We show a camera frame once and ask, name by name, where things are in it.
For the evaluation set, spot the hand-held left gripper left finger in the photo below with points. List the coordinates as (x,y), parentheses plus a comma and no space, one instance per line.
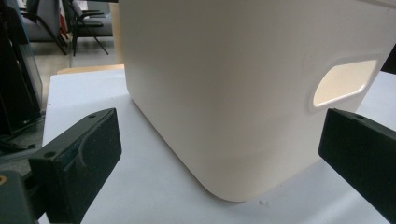
(76,161)

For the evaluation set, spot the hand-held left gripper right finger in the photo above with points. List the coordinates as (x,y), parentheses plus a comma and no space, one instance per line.
(358,149)

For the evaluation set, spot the white plastic storage bin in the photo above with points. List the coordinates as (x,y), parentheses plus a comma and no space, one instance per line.
(230,93)

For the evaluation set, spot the light wooden table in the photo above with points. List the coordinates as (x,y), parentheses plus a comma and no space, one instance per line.
(93,68)

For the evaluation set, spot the dark glass panel stand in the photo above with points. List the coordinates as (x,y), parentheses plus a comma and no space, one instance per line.
(17,71)

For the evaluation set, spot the black metal chair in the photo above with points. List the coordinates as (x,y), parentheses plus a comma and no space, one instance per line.
(88,21)

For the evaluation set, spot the grey armchair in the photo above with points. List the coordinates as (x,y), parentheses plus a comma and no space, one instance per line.
(42,23)

